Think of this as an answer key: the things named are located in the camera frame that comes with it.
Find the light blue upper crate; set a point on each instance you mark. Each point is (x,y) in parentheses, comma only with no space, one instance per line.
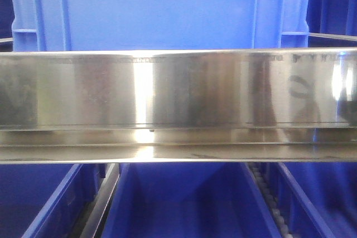
(87,25)

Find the stainless steel shelf beam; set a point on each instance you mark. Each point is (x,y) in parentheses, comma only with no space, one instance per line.
(179,106)

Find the right roller track rail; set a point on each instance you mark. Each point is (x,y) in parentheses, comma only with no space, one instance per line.
(270,200)

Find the left metal divider rail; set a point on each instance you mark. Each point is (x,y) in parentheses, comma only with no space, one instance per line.
(98,211)

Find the blue bin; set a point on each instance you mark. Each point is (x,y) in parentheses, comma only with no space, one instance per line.
(315,199)
(188,200)
(46,200)

